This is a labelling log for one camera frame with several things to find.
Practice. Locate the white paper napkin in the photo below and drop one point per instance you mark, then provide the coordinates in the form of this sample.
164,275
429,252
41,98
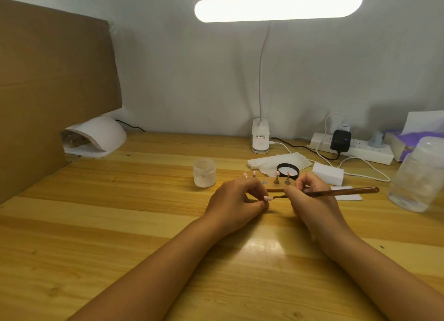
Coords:
267,163

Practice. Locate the black round rimmed lid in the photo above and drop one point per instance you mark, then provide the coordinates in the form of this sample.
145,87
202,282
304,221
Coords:
278,167

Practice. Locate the large clear plastic jar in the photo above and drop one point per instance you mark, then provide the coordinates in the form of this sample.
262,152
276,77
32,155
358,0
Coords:
416,178

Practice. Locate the white desk lamp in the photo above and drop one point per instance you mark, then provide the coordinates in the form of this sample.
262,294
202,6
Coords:
277,8

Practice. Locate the wooden nail tip holder bar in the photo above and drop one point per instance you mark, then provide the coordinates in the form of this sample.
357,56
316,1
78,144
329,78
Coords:
269,187

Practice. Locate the white tissue sheet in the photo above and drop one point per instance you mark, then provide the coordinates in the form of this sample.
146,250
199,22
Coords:
425,123

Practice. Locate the brown cardboard panel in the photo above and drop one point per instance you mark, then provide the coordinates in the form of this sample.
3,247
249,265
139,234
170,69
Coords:
52,95

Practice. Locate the black power adapter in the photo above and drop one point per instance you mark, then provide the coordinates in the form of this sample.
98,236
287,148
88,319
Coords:
340,140

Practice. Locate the white paper sheet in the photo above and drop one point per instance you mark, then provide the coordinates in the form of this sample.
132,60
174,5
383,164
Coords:
350,196

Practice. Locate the person's left hand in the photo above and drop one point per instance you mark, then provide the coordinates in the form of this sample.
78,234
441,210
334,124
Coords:
230,206

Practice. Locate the small grey plug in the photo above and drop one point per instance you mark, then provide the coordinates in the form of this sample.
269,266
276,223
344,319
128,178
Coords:
376,140

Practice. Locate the person's left thumb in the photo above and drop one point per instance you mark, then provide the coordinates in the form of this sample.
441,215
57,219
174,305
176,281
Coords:
256,207

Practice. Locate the small frosted plastic jar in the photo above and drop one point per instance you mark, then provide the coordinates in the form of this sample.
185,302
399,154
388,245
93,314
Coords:
204,174

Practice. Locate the person's right thumb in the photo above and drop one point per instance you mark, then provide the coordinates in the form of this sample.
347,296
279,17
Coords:
292,200

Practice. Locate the person's left forearm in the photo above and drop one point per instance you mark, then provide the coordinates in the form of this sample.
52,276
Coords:
156,272

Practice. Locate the person's right forearm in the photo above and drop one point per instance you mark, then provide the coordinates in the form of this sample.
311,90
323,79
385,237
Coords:
374,275

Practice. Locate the white rectangular block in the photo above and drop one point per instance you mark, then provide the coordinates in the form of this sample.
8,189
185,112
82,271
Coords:
327,173

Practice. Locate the white nail curing lamp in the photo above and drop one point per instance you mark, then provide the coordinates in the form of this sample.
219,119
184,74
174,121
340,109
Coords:
100,135

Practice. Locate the white power strip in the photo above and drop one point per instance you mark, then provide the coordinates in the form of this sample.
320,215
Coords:
369,153

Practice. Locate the purple tissue pack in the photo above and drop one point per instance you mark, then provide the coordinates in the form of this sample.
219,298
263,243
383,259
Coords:
404,144

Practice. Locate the person's right hand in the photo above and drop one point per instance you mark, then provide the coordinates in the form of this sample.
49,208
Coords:
317,206

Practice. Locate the white charger plug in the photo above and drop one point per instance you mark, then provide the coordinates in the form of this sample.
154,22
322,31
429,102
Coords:
345,128

